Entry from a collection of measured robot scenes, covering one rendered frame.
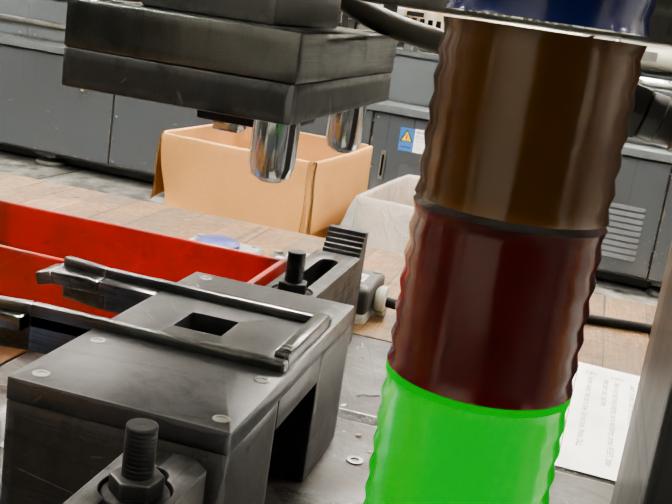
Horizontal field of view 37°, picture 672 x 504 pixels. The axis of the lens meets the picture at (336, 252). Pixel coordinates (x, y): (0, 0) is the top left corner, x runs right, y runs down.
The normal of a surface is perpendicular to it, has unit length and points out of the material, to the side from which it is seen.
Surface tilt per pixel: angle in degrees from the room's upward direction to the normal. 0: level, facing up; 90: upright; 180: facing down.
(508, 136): 104
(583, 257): 76
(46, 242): 90
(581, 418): 1
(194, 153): 88
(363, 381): 0
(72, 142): 90
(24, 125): 90
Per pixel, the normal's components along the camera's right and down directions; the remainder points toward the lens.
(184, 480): 0.14, -0.96
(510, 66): -0.47, 0.39
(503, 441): 0.22, 0.03
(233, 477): 0.95, 0.20
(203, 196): -0.34, 0.11
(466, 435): -0.16, -0.03
